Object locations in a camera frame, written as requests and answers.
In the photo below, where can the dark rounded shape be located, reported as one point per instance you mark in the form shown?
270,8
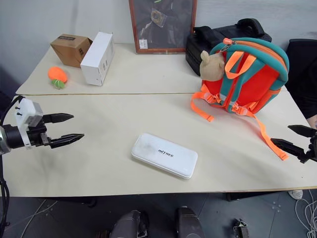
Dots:
130,224
189,223

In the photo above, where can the black carrying case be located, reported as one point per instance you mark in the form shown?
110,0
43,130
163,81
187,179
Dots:
198,54

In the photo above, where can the wooden framed dark picture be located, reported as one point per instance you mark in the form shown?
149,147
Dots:
163,24

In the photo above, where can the person in black clothing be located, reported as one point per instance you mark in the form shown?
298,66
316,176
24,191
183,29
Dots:
303,74

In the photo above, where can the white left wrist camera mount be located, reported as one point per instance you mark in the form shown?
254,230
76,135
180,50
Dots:
23,111

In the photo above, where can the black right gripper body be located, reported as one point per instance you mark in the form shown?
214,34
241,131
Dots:
312,148

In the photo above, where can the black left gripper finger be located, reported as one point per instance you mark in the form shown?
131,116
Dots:
58,118
67,139

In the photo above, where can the orange and teal backpack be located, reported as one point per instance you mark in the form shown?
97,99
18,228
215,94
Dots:
255,79

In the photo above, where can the white shoe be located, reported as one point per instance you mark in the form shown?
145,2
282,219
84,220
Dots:
296,194

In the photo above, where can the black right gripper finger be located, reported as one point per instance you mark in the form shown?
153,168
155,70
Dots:
289,146
302,130

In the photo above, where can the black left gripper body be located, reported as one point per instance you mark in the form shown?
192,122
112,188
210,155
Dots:
37,137

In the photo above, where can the person's bare hand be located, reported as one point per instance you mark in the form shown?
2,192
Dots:
313,122

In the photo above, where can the orange carrot plush toy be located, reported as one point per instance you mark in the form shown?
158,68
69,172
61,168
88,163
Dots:
57,74

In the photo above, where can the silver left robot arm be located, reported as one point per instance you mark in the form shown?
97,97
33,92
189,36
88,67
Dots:
10,138

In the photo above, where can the brown cardboard box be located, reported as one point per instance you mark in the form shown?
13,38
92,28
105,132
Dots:
70,48

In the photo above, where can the white cardboard box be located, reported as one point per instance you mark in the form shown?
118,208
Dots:
97,59

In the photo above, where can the white case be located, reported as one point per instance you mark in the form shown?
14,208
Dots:
163,155

